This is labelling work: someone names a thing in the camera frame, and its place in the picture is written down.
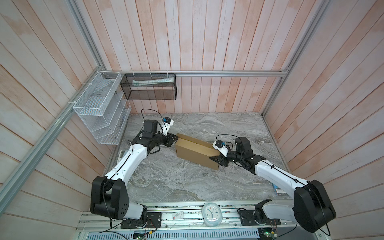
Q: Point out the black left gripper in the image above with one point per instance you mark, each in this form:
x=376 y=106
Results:
x=169 y=137

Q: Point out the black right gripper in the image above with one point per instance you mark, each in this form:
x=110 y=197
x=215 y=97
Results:
x=219 y=160

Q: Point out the brown cardboard box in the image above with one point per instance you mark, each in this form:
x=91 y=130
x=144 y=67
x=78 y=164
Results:
x=196 y=151

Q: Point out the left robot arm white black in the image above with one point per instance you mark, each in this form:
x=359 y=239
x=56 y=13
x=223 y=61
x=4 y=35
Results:
x=109 y=196

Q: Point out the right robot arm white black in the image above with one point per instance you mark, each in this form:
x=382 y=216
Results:
x=311 y=207

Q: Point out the white small stapler device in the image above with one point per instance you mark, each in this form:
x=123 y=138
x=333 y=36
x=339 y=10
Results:
x=121 y=154

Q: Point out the white round clock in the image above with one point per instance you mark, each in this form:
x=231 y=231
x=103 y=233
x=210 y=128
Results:
x=212 y=214

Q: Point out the coloured marker pen pack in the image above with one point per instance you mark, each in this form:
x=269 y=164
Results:
x=278 y=190

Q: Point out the white paper in basket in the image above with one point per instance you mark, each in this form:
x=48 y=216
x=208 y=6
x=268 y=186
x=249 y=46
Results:
x=149 y=82

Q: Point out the small white label tag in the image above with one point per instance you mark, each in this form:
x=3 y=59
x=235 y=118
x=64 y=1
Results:
x=178 y=215

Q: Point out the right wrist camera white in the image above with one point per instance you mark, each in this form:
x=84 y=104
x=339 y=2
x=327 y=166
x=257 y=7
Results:
x=221 y=147

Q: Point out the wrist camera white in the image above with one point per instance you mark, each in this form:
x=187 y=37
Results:
x=221 y=147
x=166 y=124

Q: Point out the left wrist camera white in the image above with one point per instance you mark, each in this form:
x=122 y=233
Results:
x=166 y=124

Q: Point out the black wire mesh basket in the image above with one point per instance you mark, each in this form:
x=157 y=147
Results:
x=163 y=92

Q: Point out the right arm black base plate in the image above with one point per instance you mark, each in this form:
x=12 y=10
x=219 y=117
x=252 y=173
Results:
x=249 y=218

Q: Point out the white wire mesh shelf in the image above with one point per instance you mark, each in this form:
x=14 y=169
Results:
x=103 y=109

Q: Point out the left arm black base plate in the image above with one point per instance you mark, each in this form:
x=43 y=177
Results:
x=149 y=220

